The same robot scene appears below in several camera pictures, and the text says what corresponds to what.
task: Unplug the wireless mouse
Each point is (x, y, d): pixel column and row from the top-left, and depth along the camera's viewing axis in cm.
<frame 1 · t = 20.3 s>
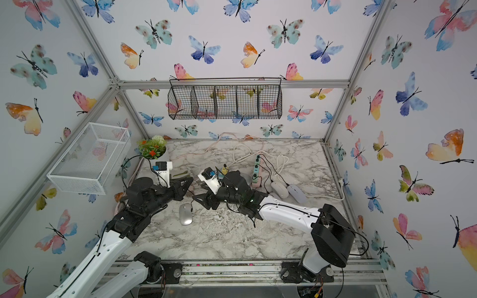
left hand: (192, 178, 71), fingers closed
right hand: (198, 190, 70), fingers open
potted plant white pot: (153, 148, 98), point 16 cm above the table
pink power strip: (256, 171, 100), point 7 cm above the table
silver mouse left: (185, 210, 92), on the table
white mouse back right: (280, 189, 98), point 3 cm above the table

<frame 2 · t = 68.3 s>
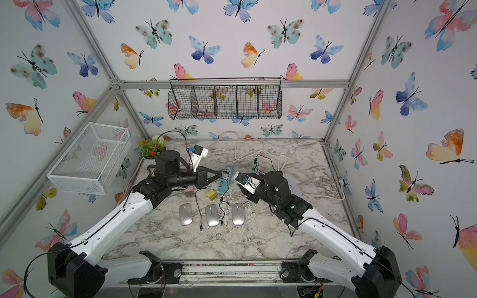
left hand: (220, 174, 70), fingers closed
right hand: (245, 175, 73), fingers open
blue power strip: (225, 180, 73), point 27 cm above the table
grey mouse near blue strip: (212, 215, 90), point 2 cm above the table
silver mouse by pink strip: (238, 213, 90), point 2 cm above the table
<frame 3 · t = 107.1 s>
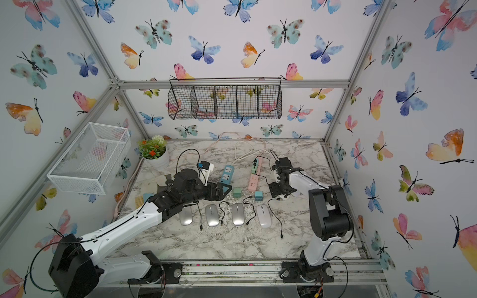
left hand: (225, 186, 76), fingers open
right hand: (281, 188, 95), fingers open
teal charger: (259, 195, 96), point 2 cm above the table
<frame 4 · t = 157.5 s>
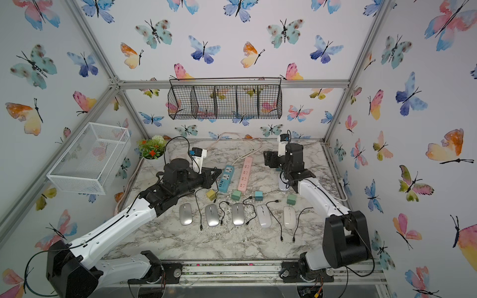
left hand: (221, 170, 73), fingers closed
right hand: (272, 150, 85), fingers open
green charger: (291, 199, 96), on the table
yellow charger plug: (211, 194, 96), point 2 cm above the table
